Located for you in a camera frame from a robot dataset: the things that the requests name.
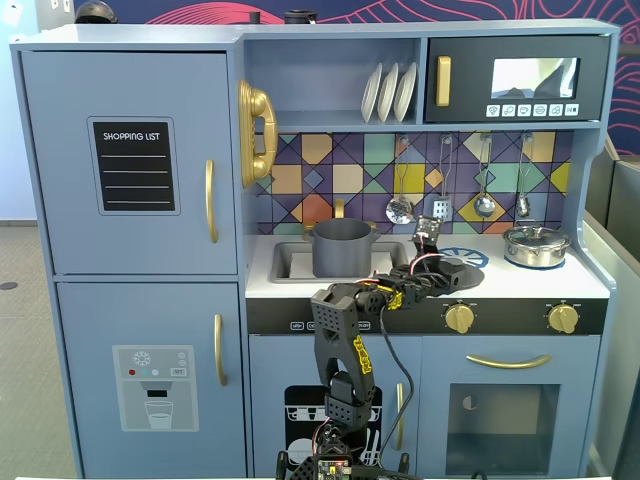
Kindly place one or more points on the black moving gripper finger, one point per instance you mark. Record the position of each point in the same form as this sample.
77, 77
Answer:
452, 282

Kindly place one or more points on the gray round lid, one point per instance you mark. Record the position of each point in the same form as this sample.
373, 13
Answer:
474, 278

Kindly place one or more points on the gold toy faucet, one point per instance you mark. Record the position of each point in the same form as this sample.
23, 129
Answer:
340, 207

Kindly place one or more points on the golden toy telephone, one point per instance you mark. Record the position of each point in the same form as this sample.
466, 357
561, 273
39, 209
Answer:
260, 135

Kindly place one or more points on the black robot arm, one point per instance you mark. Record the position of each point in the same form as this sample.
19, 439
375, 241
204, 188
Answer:
340, 350

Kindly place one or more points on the gray cooking pot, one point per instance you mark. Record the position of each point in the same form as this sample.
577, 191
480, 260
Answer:
342, 250

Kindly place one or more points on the small steel whisk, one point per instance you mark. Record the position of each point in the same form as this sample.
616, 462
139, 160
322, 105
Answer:
523, 205

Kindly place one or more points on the steel pot with lid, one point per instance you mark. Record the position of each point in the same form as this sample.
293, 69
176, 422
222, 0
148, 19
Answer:
535, 247

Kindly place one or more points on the black helmet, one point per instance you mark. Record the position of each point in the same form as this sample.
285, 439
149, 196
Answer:
95, 11

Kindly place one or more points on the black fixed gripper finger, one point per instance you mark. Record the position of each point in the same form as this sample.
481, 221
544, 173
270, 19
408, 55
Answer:
450, 264

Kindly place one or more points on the blue toy kitchen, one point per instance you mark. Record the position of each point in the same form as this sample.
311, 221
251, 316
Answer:
150, 250

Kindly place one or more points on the steel ladle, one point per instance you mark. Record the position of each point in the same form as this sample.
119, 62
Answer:
484, 205

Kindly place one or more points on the white toy plate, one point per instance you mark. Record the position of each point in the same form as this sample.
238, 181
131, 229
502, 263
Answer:
405, 92
371, 95
387, 95

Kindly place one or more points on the gold stove knob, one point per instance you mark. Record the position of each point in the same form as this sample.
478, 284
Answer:
460, 318
563, 318

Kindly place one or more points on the steel slotted spatula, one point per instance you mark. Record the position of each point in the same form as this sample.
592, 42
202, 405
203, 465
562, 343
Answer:
442, 209

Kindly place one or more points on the black cylindrical object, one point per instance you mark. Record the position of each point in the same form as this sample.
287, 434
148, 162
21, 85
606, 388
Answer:
300, 17

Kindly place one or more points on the red and black robot base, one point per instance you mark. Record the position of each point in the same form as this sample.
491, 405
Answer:
330, 460

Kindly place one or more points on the small wrist camera board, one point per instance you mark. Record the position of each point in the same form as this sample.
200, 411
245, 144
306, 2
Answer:
427, 227

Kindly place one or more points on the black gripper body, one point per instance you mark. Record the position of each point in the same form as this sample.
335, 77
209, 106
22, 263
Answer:
454, 276

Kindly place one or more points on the steel slotted skimmer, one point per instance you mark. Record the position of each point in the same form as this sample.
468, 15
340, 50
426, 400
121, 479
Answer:
399, 210

